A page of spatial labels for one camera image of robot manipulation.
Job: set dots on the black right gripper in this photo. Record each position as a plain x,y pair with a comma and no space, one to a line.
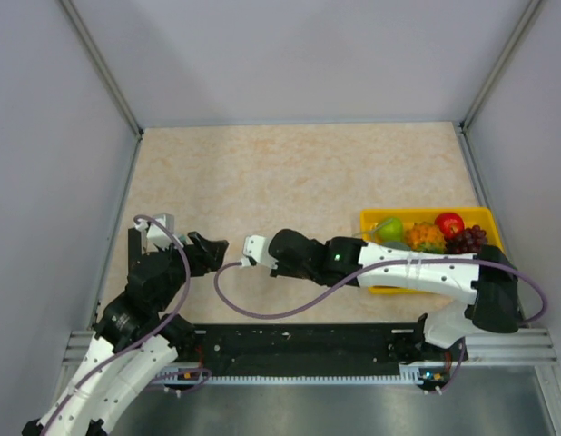
281,271

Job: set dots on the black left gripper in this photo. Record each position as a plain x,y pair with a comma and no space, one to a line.
205,254

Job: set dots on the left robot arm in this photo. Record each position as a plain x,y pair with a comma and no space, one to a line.
135,337

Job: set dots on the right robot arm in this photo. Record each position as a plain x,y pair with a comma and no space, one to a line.
482,286

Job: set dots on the black rectangular box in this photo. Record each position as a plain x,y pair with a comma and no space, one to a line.
136,247

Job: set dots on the green pear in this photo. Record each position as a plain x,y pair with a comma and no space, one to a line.
390,229

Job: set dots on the green melon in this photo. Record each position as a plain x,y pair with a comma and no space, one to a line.
396,245

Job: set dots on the orange pineapple with leaves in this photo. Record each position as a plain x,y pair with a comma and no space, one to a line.
426,238

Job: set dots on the red apple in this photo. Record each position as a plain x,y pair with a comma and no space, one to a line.
450,224

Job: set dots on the dark purple grapes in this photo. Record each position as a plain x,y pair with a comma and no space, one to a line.
469,240

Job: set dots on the yellow plastic tray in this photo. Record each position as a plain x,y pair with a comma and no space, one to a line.
370,219

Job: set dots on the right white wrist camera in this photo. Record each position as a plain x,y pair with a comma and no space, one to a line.
255,251

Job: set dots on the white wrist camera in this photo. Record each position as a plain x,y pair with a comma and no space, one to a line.
160,239
255,251

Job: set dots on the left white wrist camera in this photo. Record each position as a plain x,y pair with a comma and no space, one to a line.
160,239

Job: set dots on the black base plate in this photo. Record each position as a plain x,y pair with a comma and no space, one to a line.
309,349

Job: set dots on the white slotted cable duct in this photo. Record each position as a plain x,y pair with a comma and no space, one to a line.
407,375

